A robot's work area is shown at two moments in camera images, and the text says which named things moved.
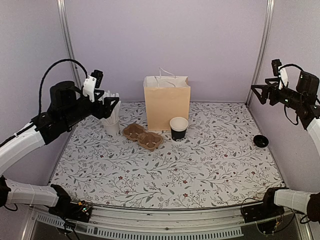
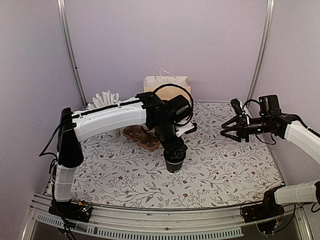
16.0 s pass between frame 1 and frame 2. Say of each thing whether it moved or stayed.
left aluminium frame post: stayed
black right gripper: moved
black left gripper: moved
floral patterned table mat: stayed
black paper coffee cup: moved
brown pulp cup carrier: stayed
